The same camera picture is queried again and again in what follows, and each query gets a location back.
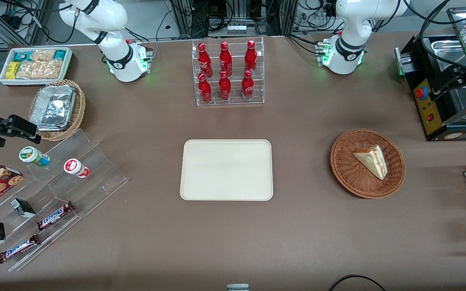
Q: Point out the triangular sandwich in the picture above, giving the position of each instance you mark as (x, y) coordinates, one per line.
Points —
(372, 161)

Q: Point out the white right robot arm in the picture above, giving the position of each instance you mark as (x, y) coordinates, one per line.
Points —
(117, 60)

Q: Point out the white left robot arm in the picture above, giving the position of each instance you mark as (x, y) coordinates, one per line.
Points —
(348, 48)

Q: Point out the oval light wicker basket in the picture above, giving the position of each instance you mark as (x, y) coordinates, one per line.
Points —
(79, 109)

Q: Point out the round brown wicker basket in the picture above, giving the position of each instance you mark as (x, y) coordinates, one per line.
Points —
(348, 169)

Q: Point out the beige plastic tray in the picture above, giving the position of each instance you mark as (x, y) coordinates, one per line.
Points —
(226, 169)

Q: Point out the green lid white cup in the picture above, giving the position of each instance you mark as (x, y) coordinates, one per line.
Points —
(32, 156)

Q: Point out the black sealing machine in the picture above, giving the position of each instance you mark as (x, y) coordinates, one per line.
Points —
(429, 109)

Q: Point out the silver foil container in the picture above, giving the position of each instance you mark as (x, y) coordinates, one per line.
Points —
(53, 107)

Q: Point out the yellow snack pack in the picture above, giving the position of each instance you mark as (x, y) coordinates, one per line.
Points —
(13, 70)

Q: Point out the large clear cracker pack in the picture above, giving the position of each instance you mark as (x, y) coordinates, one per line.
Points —
(41, 70)

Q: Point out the red lid white cup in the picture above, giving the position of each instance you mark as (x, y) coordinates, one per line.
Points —
(75, 167)

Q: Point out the teal snack pack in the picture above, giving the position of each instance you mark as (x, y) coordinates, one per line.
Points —
(60, 54)
(23, 55)

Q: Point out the small clear cracker pack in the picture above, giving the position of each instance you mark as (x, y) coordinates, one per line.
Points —
(43, 55)

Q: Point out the white rectangular snack bin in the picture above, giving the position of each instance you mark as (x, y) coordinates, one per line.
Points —
(68, 66)

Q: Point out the clear acrylic stepped shelf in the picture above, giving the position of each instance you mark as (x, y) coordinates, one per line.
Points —
(95, 182)

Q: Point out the brown snickers bar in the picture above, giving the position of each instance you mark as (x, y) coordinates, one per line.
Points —
(18, 249)
(55, 216)

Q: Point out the red cola bottle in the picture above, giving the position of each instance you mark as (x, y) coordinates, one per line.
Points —
(204, 60)
(225, 60)
(251, 57)
(204, 91)
(248, 87)
(225, 88)

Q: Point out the clear acrylic bottle rack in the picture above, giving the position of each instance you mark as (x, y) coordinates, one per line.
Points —
(233, 103)

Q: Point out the white power strip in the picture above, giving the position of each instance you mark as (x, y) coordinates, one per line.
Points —
(236, 29)

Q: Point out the small grey device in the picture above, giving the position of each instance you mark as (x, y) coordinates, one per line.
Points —
(238, 287)

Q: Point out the aluminium profile frame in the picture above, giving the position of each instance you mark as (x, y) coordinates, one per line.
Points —
(184, 16)

